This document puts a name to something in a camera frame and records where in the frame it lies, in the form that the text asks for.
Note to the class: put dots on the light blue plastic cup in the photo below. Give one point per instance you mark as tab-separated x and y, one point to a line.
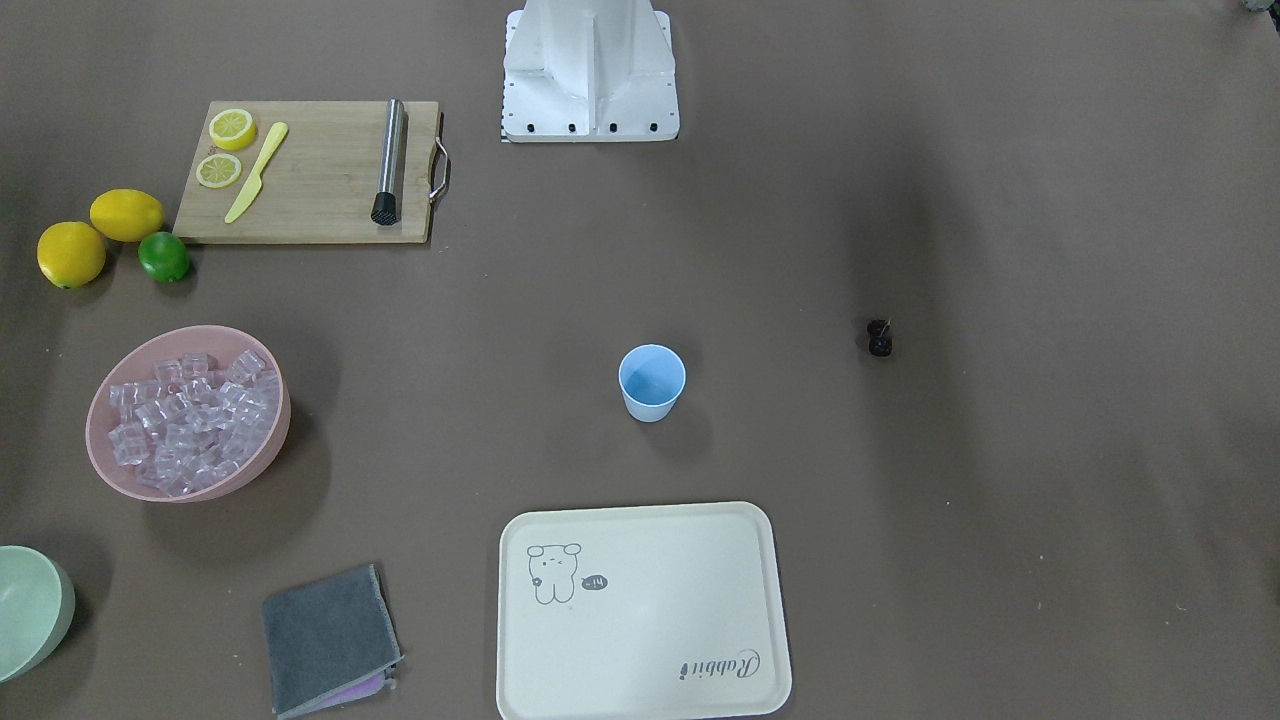
651	378

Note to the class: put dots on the dark cherries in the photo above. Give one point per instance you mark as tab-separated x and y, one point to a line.
880	340

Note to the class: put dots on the pile of clear ice cubes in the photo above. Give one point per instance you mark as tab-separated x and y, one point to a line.
192	425

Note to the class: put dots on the cream rabbit tray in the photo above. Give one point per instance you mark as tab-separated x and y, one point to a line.
646	612

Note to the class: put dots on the steel muddler black tip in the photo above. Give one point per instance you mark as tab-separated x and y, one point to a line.
386	206

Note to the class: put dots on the bamboo cutting board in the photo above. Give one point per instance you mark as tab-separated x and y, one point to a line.
320	183

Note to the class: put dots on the grey folded cloth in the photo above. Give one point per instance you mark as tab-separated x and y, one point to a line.
329	642

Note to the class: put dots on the yellow plastic knife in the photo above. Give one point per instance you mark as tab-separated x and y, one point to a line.
253	184

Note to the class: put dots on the lemon half slice lower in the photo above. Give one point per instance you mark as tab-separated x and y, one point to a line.
218	171

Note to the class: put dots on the lemon half slice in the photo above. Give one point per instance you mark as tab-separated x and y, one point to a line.
218	171
233	129

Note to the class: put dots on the lemon half slice upper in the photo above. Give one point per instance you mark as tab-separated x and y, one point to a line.
233	129

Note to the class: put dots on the green lime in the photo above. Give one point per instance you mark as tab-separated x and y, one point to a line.
164	257

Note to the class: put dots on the pink bowl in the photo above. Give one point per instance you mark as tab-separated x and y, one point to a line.
222	342

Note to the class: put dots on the yellow lemon near board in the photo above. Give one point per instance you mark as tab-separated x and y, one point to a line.
127	216

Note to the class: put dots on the yellow lemon outer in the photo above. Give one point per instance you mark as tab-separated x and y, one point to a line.
71	254

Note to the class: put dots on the mint green bowl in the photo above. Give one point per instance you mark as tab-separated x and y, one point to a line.
37	604

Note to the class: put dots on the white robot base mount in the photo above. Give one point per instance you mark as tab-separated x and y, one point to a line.
589	71

